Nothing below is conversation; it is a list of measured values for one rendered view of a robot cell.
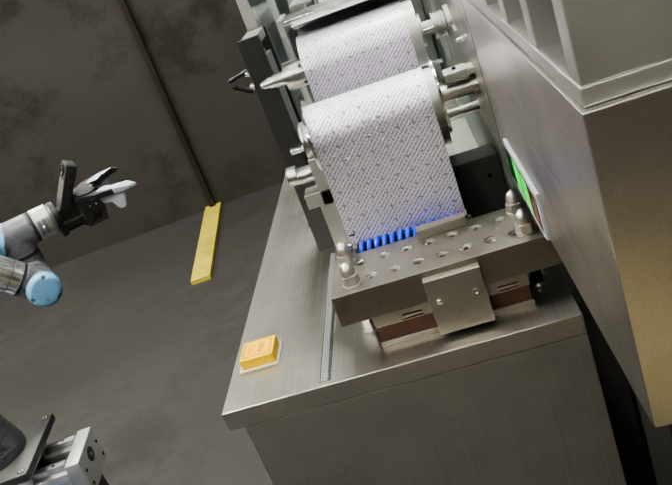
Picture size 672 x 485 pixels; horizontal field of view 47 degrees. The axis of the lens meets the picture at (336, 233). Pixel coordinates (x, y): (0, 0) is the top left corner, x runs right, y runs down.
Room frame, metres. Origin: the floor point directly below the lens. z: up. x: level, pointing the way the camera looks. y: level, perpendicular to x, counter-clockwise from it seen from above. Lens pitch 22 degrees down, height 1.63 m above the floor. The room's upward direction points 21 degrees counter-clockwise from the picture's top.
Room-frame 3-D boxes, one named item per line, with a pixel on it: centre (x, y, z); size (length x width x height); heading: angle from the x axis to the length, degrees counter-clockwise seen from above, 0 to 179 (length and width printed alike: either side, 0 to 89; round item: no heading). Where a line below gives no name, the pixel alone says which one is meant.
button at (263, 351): (1.36, 0.23, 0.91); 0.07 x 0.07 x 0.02; 80
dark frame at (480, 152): (1.49, -0.20, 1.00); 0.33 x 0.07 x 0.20; 80
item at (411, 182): (1.39, -0.14, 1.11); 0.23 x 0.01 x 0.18; 80
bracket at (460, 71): (1.42, -0.32, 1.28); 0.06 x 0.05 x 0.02; 80
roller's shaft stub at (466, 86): (1.42, -0.32, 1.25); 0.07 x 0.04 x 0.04; 80
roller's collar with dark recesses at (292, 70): (1.72, -0.05, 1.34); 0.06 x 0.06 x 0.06; 80
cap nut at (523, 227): (1.20, -0.31, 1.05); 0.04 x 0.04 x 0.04
